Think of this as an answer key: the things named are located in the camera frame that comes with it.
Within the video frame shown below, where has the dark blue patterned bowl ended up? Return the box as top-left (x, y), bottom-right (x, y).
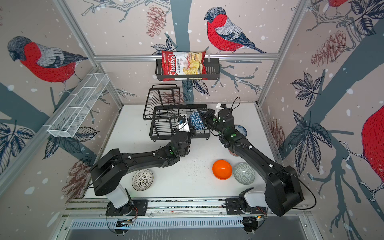
top-left (190, 111), bottom-right (206, 131)

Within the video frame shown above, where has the red and blue patterned bowl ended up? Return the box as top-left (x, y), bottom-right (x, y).
top-left (228, 149), bottom-right (239, 157)

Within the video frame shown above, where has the black wire dish rack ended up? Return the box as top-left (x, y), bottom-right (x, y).
top-left (143, 84), bottom-right (210, 142)

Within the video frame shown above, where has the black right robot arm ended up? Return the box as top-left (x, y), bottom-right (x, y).
top-left (198, 108), bottom-right (304, 217)

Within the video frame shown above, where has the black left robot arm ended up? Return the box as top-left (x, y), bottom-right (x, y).
top-left (90, 120), bottom-right (196, 209)

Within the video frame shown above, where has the blue floral ceramic bowl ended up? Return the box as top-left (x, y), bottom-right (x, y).
top-left (235, 125), bottom-right (248, 137)

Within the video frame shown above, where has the orange plastic bowl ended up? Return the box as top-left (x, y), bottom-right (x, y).
top-left (212, 160), bottom-right (233, 180)

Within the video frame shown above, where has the grey green patterned bowl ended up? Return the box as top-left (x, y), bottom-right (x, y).
top-left (233, 163), bottom-right (256, 186)

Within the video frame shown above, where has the white maroon patterned bowl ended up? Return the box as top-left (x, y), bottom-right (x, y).
top-left (132, 169), bottom-right (154, 192)

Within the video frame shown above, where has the red cassava chips bag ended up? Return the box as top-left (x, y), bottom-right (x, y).
top-left (162, 51), bottom-right (207, 82)

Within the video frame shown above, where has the black wall shelf basket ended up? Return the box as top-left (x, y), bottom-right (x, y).
top-left (155, 58), bottom-right (221, 81)

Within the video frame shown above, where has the aluminium mounting rail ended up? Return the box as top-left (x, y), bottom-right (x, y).
top-left (64, 196), bottom-right (313, 219)

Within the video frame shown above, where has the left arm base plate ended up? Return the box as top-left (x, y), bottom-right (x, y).
top-left (106, 199), bottom-right (148, 217)

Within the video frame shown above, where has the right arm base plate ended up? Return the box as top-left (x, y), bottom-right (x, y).
top-left (221, 198), bottom-right (268, 216)

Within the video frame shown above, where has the white wire wall basket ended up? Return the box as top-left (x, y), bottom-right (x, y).
top-left (48, 73), bottom-right (110, 138)

